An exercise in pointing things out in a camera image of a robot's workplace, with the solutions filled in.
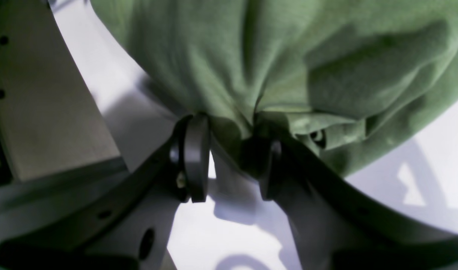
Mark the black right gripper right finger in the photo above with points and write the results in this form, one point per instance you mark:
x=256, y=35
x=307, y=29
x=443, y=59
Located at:
x=337, y=227

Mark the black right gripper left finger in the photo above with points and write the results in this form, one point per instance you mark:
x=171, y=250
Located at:
x=129, y=227

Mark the green T-shirt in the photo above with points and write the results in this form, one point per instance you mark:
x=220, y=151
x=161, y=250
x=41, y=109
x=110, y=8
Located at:
x=350, y=79

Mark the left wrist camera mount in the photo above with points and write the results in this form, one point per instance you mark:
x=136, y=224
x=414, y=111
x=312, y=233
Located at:
x=49, y=121

